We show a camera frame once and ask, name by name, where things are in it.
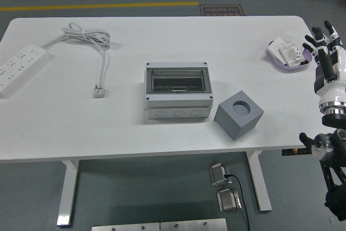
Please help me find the dark floor sign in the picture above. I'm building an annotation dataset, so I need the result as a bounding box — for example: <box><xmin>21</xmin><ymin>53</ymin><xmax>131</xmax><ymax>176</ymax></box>
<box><xmin>199</xmin><ymin>4</ymin><xmax>245</xmax><ymax>17</ymax></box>

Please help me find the silver foot pedal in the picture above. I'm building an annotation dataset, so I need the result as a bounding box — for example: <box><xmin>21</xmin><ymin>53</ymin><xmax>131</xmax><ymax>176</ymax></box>
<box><xmin>208</xmin><ymin>162</ymin><xmax>233</xmax><ymax>187</ymax></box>
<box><xmin>216</xmin><ymin>188</ymin><xmax>243</xmax><ymax>214</ymax></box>

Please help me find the yellow floor tape line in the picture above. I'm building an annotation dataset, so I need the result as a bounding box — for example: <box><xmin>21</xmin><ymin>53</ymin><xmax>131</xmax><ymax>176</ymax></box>
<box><xmin>0</xmin><ymin>1</ymin><xmax>200</xmax><ymax>12</ymax></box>

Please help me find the purple plastic tray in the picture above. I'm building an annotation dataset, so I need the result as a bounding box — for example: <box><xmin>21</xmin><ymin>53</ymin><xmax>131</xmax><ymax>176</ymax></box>
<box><xmin>263</xmin><ymin>40</ymin><xmax>314</xmax><ymax>74</ymax></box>

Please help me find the grey plastic junction box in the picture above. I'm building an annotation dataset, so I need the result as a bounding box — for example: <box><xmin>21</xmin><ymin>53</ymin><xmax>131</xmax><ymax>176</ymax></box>
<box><xmin>144</xmin><ymin>62</ymin><xmax>214</xmax><ymax>120</ymax></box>

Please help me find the black pedal cable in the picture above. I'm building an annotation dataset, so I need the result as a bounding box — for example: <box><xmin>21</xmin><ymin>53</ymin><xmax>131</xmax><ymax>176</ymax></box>
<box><xmin>224</xmin><ymin>173</ymin><xmax>251</xmax><ymax>231</ymax></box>

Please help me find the grey metal base plate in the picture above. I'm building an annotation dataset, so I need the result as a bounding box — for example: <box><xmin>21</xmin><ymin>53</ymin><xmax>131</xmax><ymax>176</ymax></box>
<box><xmin>91</xmin><ymin>222</ymin><xmax>161</xmax><ymax>231</ymax></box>

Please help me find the clear plastic packet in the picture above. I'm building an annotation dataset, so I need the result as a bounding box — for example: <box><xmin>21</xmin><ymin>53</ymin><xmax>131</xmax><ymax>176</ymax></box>
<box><xmin>282</xmin><ymin>30</ymin><xmax>308</xmax><ymax>50</ymax></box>

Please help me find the blank white switch plate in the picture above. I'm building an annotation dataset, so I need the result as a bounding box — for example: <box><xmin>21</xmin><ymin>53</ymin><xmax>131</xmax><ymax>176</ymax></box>
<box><xmin>267</xmin><ymin>36</ymin><xmax>287</xmax><ymax>61</ymax></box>

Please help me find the black table control panel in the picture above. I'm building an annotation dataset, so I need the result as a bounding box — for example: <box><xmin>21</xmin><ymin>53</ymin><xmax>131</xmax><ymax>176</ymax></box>
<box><xmin>281</xmin><ymin>147</ymin><xmax>311</xmax><ymax>156</ymax></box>

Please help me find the clear hinged box lid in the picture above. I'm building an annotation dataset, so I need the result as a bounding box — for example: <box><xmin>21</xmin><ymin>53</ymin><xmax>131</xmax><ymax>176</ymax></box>
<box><xmin>145</xmin><ymin>68</ymin><xmax>211</xmax><ymax>94</ymax></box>

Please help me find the white power strip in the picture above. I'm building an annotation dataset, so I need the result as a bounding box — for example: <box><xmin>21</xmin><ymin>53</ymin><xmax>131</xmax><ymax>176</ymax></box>
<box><xmin>0</xmin><ymin>43</ymin><xmax>51</xmax><ymax>99</ymax></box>

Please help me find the grey cube holder block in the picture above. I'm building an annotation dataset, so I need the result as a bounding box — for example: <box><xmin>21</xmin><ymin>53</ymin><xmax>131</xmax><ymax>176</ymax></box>
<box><xmin>214</xmin><ymin>90</ymin><xmax>264</xmax><ymax>141</ymax></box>

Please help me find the white table leg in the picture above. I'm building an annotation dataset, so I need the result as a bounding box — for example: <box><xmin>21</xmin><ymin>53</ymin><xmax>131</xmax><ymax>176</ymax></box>
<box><xmin>56</xmin><ymin>160</ymin><xmax>81</xmax><ymax>228</ymax></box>
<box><xmin>245</xmin><ymin>151</ymin><xmax>272</xmax><ymax>212</ymax></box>

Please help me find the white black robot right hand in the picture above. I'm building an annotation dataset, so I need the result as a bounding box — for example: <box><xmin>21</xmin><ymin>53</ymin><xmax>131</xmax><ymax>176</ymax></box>
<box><xmin>302</xmin><ymin>20</ymin><xmax>346</xmax><ymax>107</ymax></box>

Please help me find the white power cable with plug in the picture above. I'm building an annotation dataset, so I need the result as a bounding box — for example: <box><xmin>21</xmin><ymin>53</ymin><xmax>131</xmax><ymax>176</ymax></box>
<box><xmin>42</xmin><ymin>22</ymin><xmax>111</xmax><ymax>99</ymax></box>

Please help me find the white printed socket module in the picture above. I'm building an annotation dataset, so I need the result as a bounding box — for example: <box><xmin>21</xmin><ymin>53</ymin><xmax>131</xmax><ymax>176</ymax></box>
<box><xmin>278</xmin><ymin>41</ymin><xmax>305</xmax><ymax>67</ymax></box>

